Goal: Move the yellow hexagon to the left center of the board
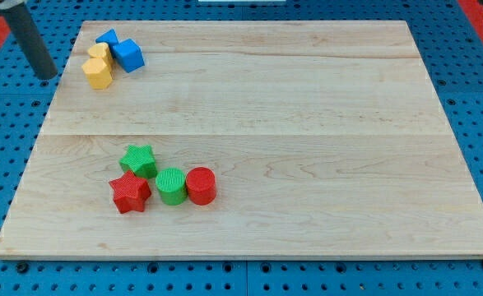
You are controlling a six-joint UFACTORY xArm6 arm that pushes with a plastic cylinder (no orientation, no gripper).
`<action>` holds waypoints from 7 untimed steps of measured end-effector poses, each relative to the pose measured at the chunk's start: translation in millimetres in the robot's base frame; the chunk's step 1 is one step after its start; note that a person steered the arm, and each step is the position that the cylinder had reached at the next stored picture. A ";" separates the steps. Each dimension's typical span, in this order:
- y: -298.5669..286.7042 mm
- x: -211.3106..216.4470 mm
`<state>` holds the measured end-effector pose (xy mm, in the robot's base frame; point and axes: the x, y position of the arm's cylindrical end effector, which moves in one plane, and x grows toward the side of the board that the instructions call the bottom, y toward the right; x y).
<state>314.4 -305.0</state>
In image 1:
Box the light wooden board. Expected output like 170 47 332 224
0 21 483 261

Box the yellow hexagon block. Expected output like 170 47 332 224
81 58 113 90

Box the red cylinder block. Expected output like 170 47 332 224
186 167 216 206

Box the green cylinder block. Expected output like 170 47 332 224
156 168 188 206

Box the green star block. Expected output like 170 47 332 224
118 145 158 179

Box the red star block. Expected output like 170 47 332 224
109 170 151 214

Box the blue cube block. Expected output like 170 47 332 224
113 39 145 73

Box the yellow rounded block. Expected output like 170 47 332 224
87 42 114 68

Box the blue triangle block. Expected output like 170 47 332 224
95 29 118 47

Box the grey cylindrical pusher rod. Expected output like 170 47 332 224
3 0 58 80

